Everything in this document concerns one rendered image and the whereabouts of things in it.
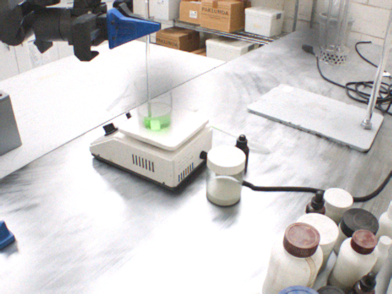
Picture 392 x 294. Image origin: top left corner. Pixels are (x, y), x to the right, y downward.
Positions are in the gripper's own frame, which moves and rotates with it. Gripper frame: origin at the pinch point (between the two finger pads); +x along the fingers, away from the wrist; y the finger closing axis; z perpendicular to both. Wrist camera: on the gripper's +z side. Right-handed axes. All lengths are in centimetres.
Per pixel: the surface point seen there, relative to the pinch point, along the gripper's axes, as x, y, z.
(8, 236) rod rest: -14.4, -23.6, -24.9
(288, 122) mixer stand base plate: 26.8, 20.6, -24.4
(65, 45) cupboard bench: -149, 225, -76
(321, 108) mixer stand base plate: 36, 30, -24
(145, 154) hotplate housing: 2.0, -5.3, -19.7
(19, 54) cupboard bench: -169, 184, -72
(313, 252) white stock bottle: 26.7, -25.2, -15.7
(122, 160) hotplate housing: -3.0, -3.4, -22.9
